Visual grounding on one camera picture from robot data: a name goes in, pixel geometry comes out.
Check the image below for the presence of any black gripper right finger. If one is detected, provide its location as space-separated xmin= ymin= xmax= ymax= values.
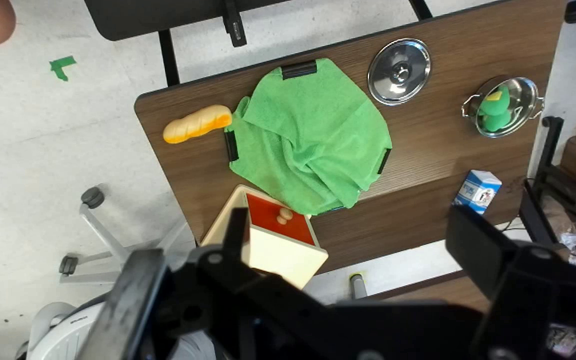
xmin=444 ymin=204 xmax=523 ymax=302

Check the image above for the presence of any gripper left finger silver bar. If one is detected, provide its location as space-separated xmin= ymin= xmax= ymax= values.
xmin=74 ymin=248 xmax=169 ymax=360

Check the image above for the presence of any small silver pot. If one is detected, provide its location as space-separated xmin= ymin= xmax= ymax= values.
xmin=459 ymin=74 xmax=546 ymax=140

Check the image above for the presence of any blue and white carton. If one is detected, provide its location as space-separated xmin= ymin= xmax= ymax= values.
xmin=452 ymin=168 xmax=504 ymax=215

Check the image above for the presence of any white chair with casters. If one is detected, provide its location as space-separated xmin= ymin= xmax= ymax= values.
xmin=56 ymin=185 xmax=195 ymax=286

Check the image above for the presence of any green toy vegetable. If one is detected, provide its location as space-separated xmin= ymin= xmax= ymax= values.
xmin=476 ymin=87 xmax=514 ymax=134

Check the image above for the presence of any wooden box with red side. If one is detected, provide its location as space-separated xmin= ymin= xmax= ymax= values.
xmin=197 ymin=184 xmax=329 ymax=289

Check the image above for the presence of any yellow bread roll toy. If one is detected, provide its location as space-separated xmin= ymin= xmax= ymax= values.
xmin=161 ymin=102 xmax=234 ymax=145

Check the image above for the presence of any green microfiber cloth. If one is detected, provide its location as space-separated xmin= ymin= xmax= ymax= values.
xmin=223 ymin=55 xmax=394 ymax=215

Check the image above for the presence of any black metal table leg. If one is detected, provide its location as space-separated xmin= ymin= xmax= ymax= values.
xmin=156 ymin=28 xmax=182 ymax=87

